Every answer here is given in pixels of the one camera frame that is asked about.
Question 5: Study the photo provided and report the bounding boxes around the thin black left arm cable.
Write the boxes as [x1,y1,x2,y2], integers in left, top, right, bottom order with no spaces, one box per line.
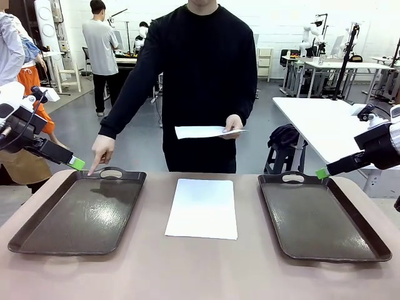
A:
[0,89,48,151]

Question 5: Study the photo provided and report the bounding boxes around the black cloth bundle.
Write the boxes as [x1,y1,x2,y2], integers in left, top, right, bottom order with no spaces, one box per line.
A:
[267,124,309,149]

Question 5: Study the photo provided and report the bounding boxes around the black mesh office chair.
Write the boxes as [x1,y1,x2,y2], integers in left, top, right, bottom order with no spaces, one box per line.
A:
[81,46,94,74]

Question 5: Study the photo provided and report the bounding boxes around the white monitor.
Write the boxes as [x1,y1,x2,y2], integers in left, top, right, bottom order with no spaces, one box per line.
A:
[331,35,344,57]

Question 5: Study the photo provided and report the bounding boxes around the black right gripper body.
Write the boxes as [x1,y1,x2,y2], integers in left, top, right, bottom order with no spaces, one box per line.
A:
[354,123,398,171]

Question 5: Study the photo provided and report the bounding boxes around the person's right hand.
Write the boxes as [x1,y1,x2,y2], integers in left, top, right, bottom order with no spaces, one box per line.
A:
[87,134,116,177]

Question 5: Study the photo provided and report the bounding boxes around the black tripod stand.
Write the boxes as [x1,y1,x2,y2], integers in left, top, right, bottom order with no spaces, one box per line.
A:
[332,21,365,101]

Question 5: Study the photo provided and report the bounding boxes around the white background desk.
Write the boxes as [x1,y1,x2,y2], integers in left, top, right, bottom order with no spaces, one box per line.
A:
[295,61,394,104]

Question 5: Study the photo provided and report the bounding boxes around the person's left forearm black sleeve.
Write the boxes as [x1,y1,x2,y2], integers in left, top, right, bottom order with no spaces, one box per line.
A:
[232,74,259,126]

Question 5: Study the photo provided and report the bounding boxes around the black step stool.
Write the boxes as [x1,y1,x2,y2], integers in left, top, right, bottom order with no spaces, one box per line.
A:
[264,145,309,176]

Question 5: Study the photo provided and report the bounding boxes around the person torso black sweater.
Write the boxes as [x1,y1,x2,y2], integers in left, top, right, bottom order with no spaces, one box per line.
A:
[142,0,259,174]

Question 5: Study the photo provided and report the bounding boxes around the figure blue shirt orange shorts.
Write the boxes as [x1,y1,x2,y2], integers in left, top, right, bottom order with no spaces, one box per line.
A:
[17,24,68,151]

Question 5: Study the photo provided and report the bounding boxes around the brown plastic serving tray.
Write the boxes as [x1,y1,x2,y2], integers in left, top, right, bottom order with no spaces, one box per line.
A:
[257,171,393,263]
[7,166,148,256]

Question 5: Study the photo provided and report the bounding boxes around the dark work table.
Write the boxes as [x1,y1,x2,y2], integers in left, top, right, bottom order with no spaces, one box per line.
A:
[114,51,140,79]

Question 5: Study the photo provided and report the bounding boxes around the tall white air conditioner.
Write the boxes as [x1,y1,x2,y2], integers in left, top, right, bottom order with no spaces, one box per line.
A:
[33,0,60,54]

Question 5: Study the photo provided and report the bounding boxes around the person's left hand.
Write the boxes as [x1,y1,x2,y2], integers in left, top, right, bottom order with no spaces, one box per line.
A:
[220,114,244,140]

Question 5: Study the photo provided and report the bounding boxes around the white wooden stool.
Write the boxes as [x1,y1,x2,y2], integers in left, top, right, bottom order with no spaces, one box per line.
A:
[57,64,82,94]

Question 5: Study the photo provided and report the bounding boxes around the person's right forearm black sleeve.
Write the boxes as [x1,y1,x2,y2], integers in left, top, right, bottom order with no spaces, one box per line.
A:
[98,70,157,140]

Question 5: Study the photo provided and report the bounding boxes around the large white table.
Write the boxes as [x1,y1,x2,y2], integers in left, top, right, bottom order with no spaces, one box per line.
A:
[271,96,400,198]

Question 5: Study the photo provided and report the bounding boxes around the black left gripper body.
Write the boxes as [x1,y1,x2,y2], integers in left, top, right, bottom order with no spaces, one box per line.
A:
[0,106,48,154]

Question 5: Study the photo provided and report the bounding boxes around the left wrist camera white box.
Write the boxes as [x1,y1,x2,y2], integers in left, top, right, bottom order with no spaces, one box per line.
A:
[30,86,61,104]

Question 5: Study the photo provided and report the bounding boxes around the person with brown apron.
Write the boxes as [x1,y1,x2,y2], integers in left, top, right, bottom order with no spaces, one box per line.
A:
[0,9,53,194]

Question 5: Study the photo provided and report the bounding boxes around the white A4 paper sheet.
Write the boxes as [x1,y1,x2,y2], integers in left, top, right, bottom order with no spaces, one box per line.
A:
[164,178,239,241]
[174,126,249,140]

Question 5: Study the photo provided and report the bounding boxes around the white humanoid robot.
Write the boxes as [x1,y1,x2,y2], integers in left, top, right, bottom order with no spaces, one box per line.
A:
[132,21,150,53]

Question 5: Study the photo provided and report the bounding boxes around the person in grey t-shirt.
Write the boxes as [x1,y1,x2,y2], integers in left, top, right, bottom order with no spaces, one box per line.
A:
[81,0,128,117]

